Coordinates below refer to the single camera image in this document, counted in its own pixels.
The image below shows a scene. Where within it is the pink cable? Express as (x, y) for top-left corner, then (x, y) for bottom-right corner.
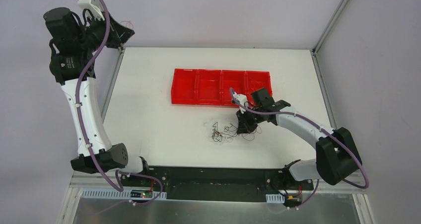
(119, 20), (135, 36)

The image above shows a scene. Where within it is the white cable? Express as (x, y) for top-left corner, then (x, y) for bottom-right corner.
(209, 134), (236, 145)

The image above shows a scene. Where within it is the brown cable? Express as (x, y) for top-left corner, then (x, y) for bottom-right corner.
(210, 121), (264, 144)

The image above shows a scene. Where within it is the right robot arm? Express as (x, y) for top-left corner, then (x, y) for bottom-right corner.
(229, 88), (369, 189)

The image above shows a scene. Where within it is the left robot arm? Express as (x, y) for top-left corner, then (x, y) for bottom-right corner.
(43, 7), (151, 187)

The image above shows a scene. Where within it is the red bin far right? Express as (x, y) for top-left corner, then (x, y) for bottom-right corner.
(245, 71), (273, 105)

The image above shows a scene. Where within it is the red bin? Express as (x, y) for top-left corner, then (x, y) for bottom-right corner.
(245, 71), (273, 105)
(171, 69), (198, 105)
(221, 70), (246, 106)
(198, 70), (221, 106)

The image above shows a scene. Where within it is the red bin far left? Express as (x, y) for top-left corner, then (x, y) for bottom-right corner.
(171, 69), (198, 105)

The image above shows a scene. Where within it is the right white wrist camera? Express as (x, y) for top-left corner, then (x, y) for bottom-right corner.
(231, 91), (250, 110)

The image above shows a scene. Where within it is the aluminium frame rail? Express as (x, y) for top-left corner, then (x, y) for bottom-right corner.
(70, 166), (366, 194)

